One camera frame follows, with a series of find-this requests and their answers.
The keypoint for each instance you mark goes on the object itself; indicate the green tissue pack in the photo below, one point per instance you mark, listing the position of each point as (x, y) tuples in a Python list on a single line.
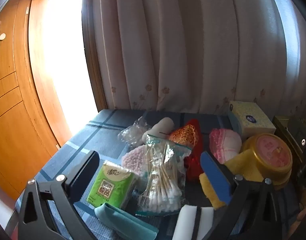
[(110, 185)]

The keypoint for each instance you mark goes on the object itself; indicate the bag of cotton swabs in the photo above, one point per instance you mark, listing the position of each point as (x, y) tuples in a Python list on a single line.
[(160, 180)]

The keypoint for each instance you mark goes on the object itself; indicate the blue plaid bed sheet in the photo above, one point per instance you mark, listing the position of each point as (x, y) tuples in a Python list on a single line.
[(75, 140)]

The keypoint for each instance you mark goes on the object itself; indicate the pink and white knitted cloth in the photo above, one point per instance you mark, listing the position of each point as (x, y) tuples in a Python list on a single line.
[(225, 142)]

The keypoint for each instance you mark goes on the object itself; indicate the red embroidered pouch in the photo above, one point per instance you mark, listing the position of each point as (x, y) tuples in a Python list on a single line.
[(185, 135)]

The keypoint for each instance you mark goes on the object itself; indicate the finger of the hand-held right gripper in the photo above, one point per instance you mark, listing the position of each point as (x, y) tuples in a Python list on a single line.
[(302, 140)]

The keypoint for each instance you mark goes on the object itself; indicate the pale yellow tissue box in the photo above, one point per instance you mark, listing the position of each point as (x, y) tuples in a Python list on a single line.
[(253, 120)]

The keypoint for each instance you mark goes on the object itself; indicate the pale floral curtain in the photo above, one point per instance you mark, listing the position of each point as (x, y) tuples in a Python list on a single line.
[(180, 42)]

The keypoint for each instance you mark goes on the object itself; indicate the teal cloth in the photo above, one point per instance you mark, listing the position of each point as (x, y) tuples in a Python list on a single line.
[(123, 222)]

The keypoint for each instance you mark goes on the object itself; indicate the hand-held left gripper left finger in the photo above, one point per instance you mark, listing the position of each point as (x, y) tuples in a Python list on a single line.
[(85, 170)]

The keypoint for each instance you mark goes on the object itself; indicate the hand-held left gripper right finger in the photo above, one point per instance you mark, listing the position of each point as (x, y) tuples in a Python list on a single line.
[(215, 177)]

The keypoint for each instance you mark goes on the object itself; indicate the gold tin with pink lid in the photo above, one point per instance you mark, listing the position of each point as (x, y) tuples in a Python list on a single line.
[(268, 160)]

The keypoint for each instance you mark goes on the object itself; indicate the clear plastic bag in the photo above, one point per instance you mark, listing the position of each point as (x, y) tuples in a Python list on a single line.
[(131, 132)]

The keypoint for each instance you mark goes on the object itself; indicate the pink fluffy puff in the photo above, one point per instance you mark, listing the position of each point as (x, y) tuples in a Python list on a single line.
[(135, 158)]

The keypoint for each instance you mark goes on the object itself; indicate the yellow sponge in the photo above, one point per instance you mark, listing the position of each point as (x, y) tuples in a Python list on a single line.
[(239, 166)]

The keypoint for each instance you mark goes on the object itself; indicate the beige towel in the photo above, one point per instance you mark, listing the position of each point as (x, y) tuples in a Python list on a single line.
[(163, 127)]

